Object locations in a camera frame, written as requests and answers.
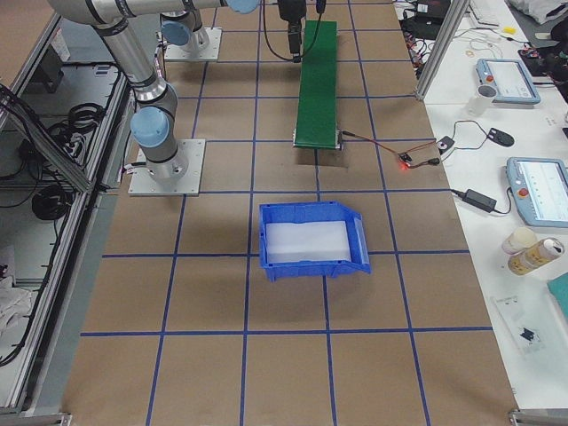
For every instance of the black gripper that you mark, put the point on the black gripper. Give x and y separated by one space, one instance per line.
289 10

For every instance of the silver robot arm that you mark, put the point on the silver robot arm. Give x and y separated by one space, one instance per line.
185 30
152 126

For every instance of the green conveyor belt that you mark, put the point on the green conveyor belt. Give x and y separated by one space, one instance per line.
316 122

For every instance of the small controller board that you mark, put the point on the small controller board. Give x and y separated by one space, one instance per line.
405 160

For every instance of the white mug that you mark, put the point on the white mug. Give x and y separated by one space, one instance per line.
482 99

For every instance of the blue plastic bin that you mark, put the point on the blue plastic bin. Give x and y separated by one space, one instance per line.
304 212

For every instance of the white foam sheet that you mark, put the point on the white foam sheet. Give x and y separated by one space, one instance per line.
312 241

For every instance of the blue teach pendant far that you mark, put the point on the blue teach pendant far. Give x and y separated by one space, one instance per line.
511 79

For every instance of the blue teach pendant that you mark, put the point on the blue teach pendant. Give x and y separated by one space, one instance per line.
511 79
539 189

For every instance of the black round mouse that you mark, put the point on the black round mouse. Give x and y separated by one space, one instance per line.
500 137

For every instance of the black power adapter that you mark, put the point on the black power adapter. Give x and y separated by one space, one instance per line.
479 200

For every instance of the blue teach pendant near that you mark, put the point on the blue teach pendant near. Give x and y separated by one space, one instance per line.
539 189

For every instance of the cream lidded jar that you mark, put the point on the cream lidded jar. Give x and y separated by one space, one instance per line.
522 238

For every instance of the clear plastic bag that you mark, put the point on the clear plastic bag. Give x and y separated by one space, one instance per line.
530 329

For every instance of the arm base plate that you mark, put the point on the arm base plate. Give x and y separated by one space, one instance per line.
178 176
211 53

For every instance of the aluminium frame post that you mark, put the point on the aluminium frame post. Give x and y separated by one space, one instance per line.
449 26

